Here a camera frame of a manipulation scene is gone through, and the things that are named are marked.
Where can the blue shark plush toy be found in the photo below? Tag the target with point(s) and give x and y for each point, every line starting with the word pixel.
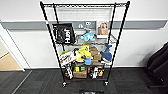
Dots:
pixel 106 54

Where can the pale basket with dark spots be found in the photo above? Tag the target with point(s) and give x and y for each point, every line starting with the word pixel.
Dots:
pixel 89 92

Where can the black bag with white print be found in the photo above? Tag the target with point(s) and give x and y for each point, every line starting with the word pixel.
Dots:
pixel 64 34

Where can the yellow and green blocks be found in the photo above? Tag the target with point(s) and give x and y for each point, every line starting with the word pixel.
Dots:
pixel 80 69

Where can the brown cardboard box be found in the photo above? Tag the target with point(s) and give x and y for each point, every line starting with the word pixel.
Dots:
pixel 80 75

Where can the white box with portrait photo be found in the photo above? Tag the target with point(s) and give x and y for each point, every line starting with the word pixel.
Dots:
pixel 103 28

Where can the white orange goods packs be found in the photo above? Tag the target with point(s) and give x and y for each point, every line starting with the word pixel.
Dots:
pixel 96 72

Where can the white red printed box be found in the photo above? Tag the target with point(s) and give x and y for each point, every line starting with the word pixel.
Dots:
pixel 68 58

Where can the blue cup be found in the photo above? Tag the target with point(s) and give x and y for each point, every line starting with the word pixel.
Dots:
pixel 88 61

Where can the yellow plush toy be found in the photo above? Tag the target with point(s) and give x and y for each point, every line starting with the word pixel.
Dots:
pixel 82 52

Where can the long grey wall band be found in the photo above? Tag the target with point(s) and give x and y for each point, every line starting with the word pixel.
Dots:
pixel 23 25

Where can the black white printed pack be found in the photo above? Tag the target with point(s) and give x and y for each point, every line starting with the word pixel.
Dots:
pixel 69 72

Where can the small light blue plush toy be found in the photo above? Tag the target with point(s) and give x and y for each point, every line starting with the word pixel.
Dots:
pixel 88 36

